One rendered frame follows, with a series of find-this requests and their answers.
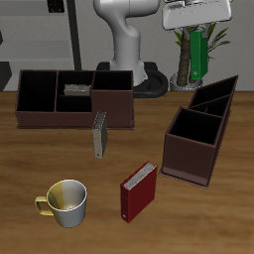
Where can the small black box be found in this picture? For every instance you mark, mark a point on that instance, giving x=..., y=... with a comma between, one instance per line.
x=56, y=5

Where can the red book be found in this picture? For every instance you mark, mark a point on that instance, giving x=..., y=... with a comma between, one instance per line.
x=140, y=195

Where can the pot plant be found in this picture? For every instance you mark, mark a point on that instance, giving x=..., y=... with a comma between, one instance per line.
x=183, y=63

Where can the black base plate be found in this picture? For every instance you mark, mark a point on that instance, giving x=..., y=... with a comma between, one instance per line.
x=155, y=84

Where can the green book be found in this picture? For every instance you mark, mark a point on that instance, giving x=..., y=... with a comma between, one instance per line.
x=199, y=54

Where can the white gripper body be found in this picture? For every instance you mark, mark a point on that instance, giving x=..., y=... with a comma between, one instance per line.
x=198, y=15

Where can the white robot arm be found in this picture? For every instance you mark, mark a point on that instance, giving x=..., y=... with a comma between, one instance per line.
x=127, y=39

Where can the yellow and white mug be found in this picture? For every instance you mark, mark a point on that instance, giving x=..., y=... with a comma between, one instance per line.
x=71, y=208

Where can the black vertical post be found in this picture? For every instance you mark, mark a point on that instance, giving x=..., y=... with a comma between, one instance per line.
x=74, y=33

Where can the dark brown desk caddy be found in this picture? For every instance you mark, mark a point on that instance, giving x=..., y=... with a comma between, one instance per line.
x=112, y=109
x=190, y=158

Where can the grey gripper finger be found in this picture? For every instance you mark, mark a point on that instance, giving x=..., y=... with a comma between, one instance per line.
x=210, y=29
x=185, y=32

